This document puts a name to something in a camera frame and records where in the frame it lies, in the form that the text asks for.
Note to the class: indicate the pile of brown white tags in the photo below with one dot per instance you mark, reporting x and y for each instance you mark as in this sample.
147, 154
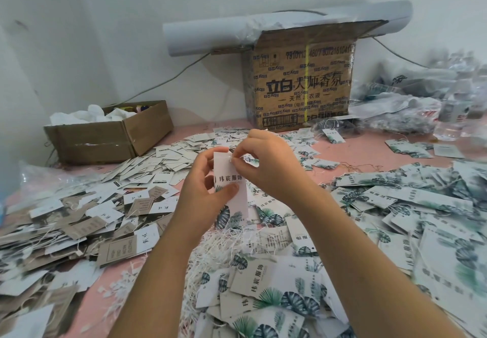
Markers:
61, 235

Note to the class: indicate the large printed cardboard box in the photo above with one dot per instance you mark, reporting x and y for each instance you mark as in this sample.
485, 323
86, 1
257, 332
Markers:
300, 81

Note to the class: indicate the pile of green leaf tags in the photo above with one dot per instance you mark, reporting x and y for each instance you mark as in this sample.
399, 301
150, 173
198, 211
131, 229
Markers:
407, 231

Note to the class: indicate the person's left hand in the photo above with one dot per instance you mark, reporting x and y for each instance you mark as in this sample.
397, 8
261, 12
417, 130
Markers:
199, 197

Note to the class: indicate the small open cardboard box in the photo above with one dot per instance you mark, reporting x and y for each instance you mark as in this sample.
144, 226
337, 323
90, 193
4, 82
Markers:
106, 132

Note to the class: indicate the clear plastic bag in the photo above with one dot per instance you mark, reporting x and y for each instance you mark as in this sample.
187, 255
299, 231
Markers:
42, 175

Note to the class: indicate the single white leaf print tag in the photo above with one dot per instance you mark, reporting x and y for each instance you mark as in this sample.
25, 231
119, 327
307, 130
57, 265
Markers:
230, 189

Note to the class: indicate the white crumpled material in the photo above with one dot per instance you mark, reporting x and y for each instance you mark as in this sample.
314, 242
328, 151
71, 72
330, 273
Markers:
90, 114

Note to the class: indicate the heap of clear plastic bags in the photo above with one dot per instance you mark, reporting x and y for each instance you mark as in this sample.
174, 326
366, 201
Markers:
422, 102

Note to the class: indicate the white roll in plastic wrap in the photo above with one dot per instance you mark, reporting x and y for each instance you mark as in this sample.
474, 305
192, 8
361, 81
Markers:
211, 33

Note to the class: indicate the person's left forearm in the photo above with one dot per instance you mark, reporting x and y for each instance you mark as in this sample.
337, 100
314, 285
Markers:
148, 292

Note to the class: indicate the person's right forearm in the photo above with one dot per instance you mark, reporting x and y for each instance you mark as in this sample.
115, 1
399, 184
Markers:
377, 273

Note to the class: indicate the heap of small tags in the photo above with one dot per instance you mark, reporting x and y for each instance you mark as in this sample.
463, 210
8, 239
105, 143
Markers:
171, 159

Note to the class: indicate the person's right hand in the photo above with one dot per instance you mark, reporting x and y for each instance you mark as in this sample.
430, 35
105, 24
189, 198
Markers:
278, 163

